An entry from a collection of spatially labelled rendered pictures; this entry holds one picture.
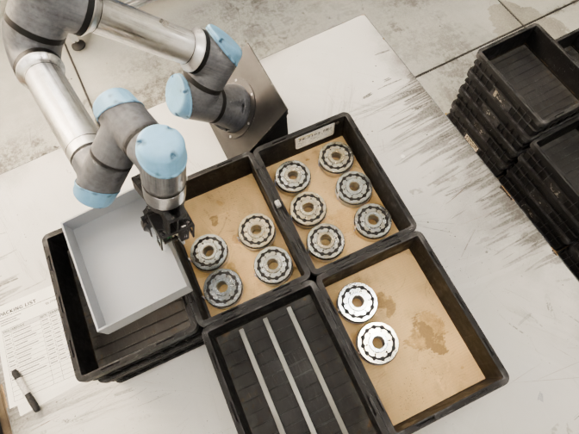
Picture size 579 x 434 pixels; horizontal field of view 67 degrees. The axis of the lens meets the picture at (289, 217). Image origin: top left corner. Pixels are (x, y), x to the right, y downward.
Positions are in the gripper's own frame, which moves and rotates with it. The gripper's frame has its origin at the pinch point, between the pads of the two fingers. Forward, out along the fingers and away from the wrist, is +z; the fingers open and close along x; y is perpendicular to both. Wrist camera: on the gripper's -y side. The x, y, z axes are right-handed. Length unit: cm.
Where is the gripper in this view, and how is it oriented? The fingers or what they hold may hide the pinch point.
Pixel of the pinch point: (164, 234)
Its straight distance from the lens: 101.2
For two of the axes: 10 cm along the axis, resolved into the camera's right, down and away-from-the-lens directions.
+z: -2.0, 4.9, 8.5
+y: 5.2, 7.9, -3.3
